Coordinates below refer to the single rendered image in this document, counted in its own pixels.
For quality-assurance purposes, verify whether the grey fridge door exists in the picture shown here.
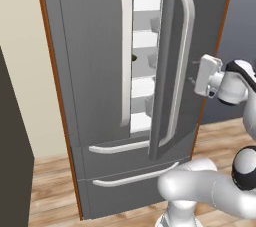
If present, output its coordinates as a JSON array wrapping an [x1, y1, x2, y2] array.
[[39, 0, 135, 149], [147, 0, 235, 162]]

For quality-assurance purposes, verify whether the dark brown cabinet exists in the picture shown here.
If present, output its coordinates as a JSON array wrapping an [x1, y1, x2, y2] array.
[[0, 46, 36, 227]]

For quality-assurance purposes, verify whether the grey fridge drawer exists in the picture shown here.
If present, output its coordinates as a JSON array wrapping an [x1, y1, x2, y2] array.
[[76, 160, 192, 221], [71, 133, 198, 181]]

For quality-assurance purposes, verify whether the brown wooden fridge housing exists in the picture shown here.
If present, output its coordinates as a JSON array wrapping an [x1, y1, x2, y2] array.
[[33, 0, 238, 222]]

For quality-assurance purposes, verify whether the grey fridge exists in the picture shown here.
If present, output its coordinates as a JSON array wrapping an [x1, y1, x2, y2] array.
[[39, 0, 235, 221]]

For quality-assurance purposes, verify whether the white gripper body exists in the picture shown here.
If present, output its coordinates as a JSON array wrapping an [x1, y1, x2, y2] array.
[[193, 54, 224, 98]]

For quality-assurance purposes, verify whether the silver fridge drawer handle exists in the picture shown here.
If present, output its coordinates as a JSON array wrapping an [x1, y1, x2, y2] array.
[[88, 139, 151, 155], [92, 161, 180, 188]]

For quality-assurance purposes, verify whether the silver fridge door handle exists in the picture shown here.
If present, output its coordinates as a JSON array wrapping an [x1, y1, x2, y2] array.
[[118, 0, 134, 128], [158, 0, 196, 148]]

